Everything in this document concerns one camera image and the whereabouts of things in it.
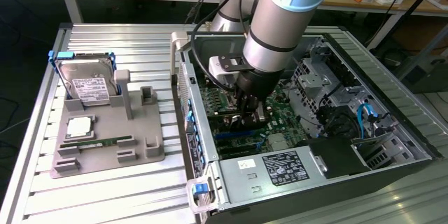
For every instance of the blue card retention clip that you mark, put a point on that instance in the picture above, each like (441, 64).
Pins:
(191, 116)

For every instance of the black air shroud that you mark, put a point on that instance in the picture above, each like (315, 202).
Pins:
(337, 158)

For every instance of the silver chipset heat sink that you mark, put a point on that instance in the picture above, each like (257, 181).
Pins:
(278, 141)

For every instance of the silver disk bay cage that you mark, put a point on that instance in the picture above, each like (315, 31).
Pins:
(311, 79)

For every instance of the silver CPU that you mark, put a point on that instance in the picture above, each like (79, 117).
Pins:
(81, 127)

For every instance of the blue case latch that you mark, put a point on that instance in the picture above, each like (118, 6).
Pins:
(199, 189)

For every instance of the blue expansion slot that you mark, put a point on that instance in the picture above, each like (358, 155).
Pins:
(231, 134)

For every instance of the grey parts rack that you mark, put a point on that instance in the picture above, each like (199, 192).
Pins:
(113, 127)

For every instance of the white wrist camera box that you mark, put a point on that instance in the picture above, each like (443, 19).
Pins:
(219, 75)

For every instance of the black stand pole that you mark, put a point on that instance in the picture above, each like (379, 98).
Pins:
(419, 1)

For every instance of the black expansion slot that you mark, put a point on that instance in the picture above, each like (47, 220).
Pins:
(242, 147)

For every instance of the open black PC case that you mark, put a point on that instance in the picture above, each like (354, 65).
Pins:
(350, 195)

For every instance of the grey power supply unit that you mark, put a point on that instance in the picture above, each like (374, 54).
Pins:
(245, 182)

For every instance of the blue disk caddy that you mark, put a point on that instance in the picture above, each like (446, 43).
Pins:
(67, 55)

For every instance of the green motherboard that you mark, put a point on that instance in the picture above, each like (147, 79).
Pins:
(287, 119)

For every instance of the graphics card with black cooler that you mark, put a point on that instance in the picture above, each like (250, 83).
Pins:
(253, 126)

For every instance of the silver hard disk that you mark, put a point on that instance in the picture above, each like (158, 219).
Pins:
(87, 87)

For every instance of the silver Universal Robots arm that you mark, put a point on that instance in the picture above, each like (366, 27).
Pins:
(277, 24)

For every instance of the green RAM stick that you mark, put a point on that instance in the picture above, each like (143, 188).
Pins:
(105, 142)

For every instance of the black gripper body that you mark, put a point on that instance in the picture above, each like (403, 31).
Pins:
(261, 85)

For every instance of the black computer tower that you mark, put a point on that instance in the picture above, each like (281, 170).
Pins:
(431, 77)

